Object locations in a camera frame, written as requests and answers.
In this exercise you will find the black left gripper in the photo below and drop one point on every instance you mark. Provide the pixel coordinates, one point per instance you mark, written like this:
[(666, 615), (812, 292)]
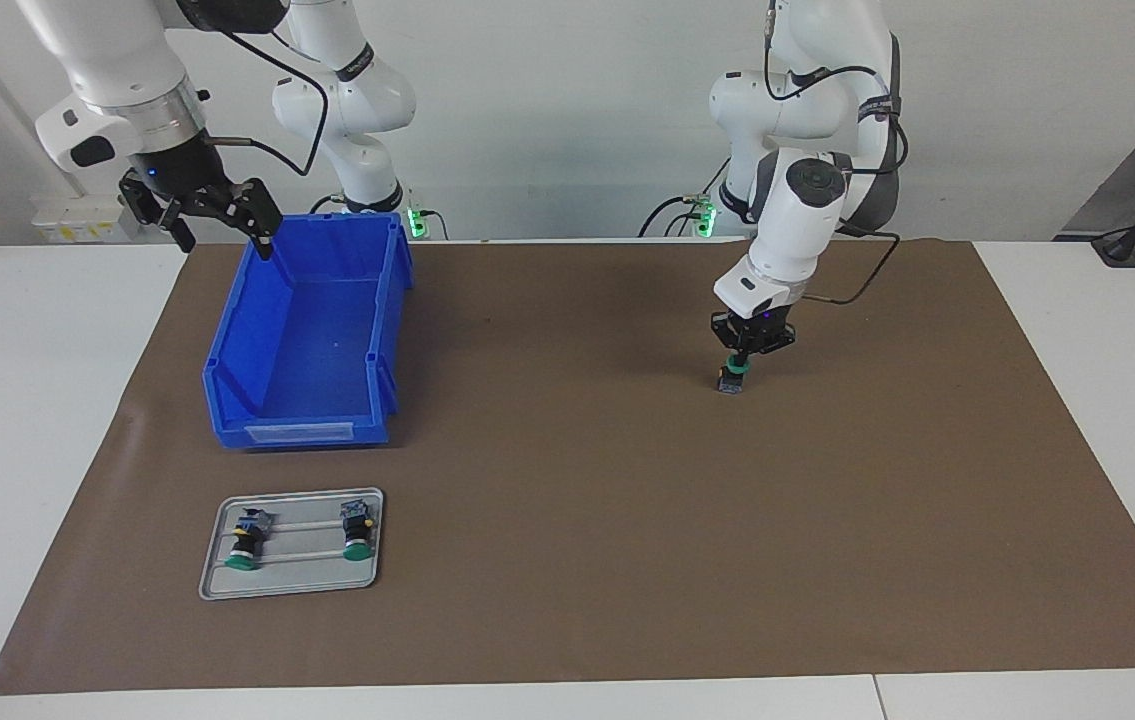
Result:
[(762, 325)]

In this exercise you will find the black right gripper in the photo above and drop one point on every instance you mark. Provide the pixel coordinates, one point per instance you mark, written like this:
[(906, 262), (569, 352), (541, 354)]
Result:
[(177, 170)]

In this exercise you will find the green push button switch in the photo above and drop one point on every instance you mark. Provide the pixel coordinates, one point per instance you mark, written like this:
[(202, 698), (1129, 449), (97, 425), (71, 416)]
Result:
[(730, 383), (247, 545), (357, 530)]

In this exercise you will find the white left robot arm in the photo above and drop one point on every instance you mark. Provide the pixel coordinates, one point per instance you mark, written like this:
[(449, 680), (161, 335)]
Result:
[(797, 220)]

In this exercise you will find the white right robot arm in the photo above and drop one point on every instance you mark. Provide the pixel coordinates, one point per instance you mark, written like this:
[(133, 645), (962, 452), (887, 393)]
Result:
[(117, 60)]

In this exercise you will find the blue plastic storage bin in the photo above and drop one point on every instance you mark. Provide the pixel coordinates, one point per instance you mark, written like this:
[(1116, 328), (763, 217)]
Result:
[(307, 330)]

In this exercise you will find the brown paper table mat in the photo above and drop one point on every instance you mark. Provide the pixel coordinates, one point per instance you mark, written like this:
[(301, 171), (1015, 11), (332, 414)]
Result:
[(677, 550)]

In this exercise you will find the grey metal tray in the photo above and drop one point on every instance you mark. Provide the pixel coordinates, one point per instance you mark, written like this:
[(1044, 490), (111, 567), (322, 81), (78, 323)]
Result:
[(297, 580)]

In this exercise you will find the white wall socket box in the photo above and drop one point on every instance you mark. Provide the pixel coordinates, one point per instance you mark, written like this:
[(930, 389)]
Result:
[(67, 215)]

